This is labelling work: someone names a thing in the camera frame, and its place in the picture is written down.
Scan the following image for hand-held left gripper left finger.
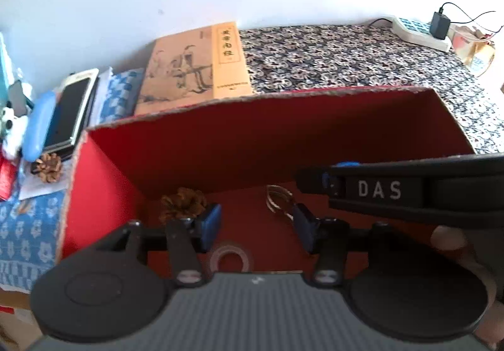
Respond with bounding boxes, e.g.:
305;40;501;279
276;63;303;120
94;202;223;289

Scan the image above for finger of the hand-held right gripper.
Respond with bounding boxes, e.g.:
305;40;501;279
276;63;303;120
295;161;361;197

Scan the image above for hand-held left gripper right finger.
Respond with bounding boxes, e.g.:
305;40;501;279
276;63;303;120
292;202;418;289

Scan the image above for clear tape roll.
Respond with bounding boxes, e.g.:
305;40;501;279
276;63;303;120
209;243;253;273

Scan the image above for brown pine cone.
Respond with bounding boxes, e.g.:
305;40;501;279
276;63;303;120
31;152;64;183
159;187;207;223

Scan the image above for metal key ring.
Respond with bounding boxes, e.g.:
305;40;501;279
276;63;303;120
266;185;294;220

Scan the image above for red brocade cardboard box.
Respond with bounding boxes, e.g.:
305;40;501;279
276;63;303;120
59;85;477;285

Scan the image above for person's right hand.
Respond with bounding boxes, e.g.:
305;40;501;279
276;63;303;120
430;224;504;351

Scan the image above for black floral tablecloth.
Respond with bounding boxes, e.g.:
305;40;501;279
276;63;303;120
238;22;504;155

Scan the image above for yellow clear package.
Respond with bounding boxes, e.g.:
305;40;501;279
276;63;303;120
449;24;497;78

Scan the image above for orange illustrated book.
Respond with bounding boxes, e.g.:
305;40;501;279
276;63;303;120
134;21;253;116

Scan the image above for white power strip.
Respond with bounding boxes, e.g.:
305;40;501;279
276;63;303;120
388;15;453;52

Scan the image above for black charger adapter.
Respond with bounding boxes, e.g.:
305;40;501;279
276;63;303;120
430;11;450;40

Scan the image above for white framed smartphone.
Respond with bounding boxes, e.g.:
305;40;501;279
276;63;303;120
43;68;100;152

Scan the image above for white paper sheet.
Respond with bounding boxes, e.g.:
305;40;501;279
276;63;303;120
18;162;70;200

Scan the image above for blue patterned cloth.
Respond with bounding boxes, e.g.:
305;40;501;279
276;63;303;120
0;67;146;293

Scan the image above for blue glasses case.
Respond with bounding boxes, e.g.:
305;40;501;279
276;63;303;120
24;91;60;161

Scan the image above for red packet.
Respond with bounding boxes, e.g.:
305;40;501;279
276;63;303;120
0;156;19;202

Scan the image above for white plush toy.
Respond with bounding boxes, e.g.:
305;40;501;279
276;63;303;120
0;107;29;158

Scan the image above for light blue box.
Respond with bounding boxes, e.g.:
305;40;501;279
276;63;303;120
0;34;19;100

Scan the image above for black charger cable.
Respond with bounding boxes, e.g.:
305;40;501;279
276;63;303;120
438;2;497;27

